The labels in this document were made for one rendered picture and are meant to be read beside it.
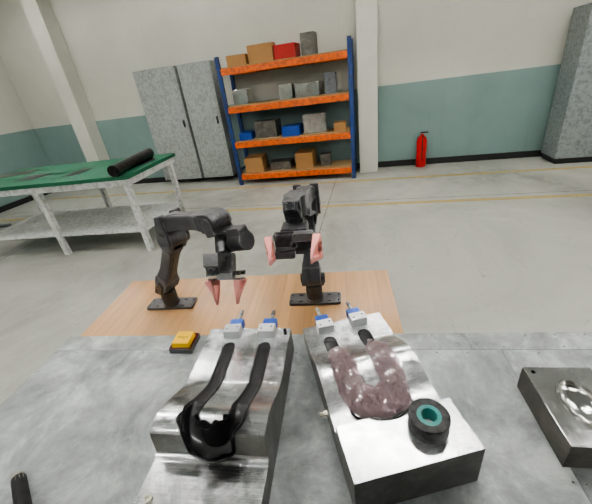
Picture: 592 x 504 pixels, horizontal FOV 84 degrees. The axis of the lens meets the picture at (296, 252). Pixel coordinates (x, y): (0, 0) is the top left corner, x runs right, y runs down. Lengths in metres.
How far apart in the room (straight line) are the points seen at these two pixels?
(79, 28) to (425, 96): 6.04
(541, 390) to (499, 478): 0.22
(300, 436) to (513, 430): 0.49
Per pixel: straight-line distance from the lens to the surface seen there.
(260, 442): 0.79
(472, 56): 6.19
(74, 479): 1.07
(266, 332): 1.01
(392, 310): 1.23
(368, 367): 0.91
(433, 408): 0.79
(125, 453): 1.04
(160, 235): 1.16
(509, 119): 6.44
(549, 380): 1.02
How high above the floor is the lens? 1.57
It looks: 28 degrees down
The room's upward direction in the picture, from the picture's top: 8 degrees counter-clockwise
